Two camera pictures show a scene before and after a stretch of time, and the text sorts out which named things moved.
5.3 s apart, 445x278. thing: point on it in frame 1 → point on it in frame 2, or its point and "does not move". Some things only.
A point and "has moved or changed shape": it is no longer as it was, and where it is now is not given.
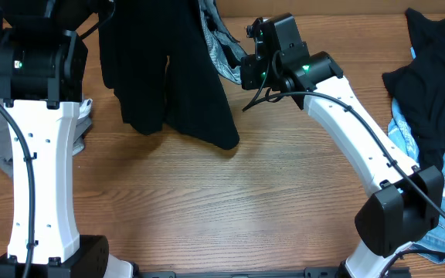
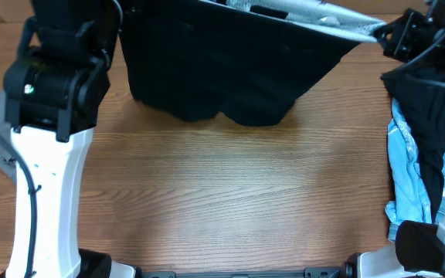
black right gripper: x=251 y=69 → x=402 y=36
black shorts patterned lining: x=164 y=60 has moved or changed shape
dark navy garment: x=431 y=88 does not move
